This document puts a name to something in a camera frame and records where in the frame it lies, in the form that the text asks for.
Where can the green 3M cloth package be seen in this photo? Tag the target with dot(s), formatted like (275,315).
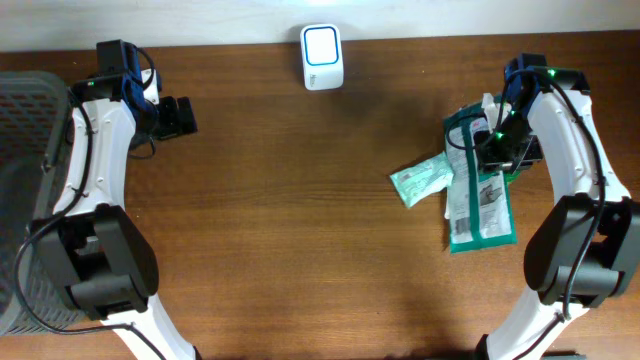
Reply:
(478,205)

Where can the green lid glass jar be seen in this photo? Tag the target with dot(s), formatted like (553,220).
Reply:
(511,177)

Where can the grey plastic basket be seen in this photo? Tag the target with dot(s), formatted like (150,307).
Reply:
(47,150)

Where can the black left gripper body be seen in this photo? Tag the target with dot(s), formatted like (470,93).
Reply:
(168,119)

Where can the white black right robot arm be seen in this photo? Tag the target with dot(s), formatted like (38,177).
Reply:
(587,249)

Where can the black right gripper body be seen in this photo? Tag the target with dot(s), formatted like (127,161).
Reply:
(512,146)

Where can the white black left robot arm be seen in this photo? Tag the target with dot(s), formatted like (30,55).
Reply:
(97,259)

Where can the teal wet wipes pack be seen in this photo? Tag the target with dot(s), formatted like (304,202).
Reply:
(423,179)

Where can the white barcode scanner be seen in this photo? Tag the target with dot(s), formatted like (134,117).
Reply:
(322,57)

